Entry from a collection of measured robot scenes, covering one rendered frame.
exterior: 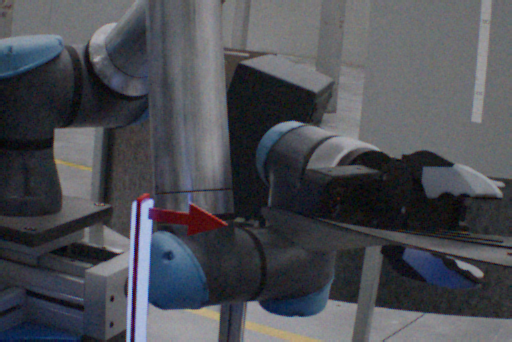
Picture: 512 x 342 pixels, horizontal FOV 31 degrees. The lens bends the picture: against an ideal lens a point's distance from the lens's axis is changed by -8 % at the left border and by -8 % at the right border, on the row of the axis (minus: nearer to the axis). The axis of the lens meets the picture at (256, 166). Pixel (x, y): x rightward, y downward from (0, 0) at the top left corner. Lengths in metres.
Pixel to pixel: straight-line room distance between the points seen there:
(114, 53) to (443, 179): 0.59
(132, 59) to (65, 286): 0.30
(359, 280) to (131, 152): 0.87
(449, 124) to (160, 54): 6.26
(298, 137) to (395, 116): 6.34
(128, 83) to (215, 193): 0.39
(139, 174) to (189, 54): 2.14
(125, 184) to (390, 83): 4.42
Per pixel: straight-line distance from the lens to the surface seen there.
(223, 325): 1.27
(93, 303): 1.21
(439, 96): 7.17
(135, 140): 3.06
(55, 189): 1.29
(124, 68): 1.26
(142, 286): 0.72
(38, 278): 1.25
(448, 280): 0.78
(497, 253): 0.65
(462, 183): 0.77
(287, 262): 0.97
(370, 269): 2.61
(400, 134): 7.30
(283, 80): 1.26
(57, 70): 1.27
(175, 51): 0.92
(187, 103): 0.92
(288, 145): 0.98
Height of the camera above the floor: 1.34
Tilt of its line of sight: 10 degrees down
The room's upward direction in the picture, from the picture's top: 6 degrees clockwise
